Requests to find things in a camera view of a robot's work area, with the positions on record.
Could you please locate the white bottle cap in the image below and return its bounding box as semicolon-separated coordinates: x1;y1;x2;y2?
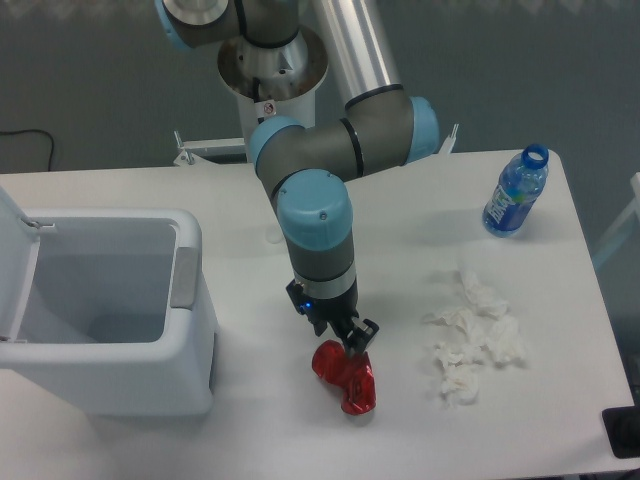
265;229;284;244

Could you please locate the crumpled white tissue pile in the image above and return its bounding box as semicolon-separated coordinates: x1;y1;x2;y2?
421;268;529;408

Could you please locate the blue plastic drink bottle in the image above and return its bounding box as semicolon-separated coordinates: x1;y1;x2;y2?
482;143;549;238

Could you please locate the black device at edge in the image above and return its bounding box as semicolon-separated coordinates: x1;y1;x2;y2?
602;406;639;459

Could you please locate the white frame at right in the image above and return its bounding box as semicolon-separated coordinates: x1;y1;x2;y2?
591;172;639;271

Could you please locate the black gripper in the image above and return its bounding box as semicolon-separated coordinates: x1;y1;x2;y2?
286;280;380;357

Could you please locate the crushed red can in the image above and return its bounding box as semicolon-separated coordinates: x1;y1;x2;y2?
312;340;377;416

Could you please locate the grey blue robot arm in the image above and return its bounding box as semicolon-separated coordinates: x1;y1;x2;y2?
156;1;439;356

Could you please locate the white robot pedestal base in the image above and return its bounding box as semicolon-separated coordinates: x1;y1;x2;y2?
174;26;329;165

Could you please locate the white open trash bin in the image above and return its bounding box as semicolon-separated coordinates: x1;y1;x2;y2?
1;194;218;416

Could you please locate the black cable on floor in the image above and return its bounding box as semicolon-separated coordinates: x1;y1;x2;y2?
0;128;55;171

